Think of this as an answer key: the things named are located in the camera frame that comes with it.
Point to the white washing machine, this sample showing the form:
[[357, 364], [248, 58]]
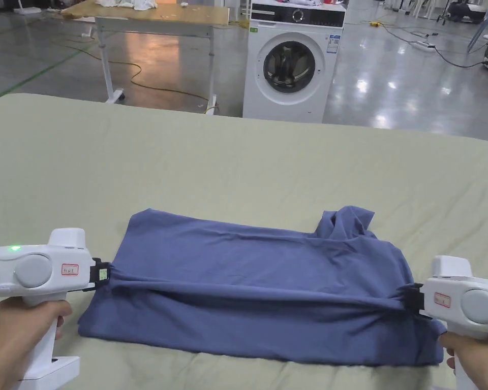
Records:
[[293, 61]]

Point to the person's right hand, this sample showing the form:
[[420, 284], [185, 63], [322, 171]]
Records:
[[482, 359]]

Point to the white power strip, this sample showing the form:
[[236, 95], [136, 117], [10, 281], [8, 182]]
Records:
[[422, 45]]

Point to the bed with pale green sheet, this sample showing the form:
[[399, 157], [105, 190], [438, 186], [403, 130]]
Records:
[[227, 170]]

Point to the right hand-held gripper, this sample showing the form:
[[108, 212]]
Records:
[[451, 298]]

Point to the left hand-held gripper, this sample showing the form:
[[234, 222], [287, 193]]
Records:
[[36, 270]]

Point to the dark blue shirt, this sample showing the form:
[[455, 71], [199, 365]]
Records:
[[248, 292]]

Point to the person's left hand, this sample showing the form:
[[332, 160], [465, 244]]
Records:
[[12, 325]]

